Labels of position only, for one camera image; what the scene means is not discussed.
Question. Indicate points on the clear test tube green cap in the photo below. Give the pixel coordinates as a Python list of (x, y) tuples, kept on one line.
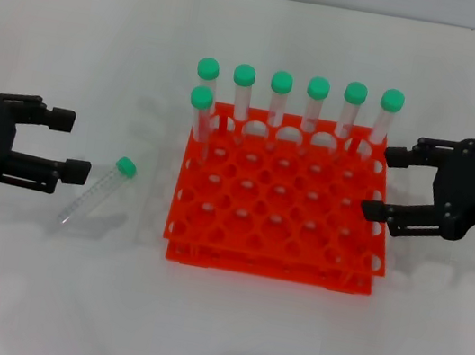
[(201, 98), (282, 82), (355, 92), (318, 88), (93, 194), (244, 75), (392, 99), (208, 69)]

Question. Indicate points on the orange test tube rack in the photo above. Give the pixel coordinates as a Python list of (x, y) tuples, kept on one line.
[(267, 270)]

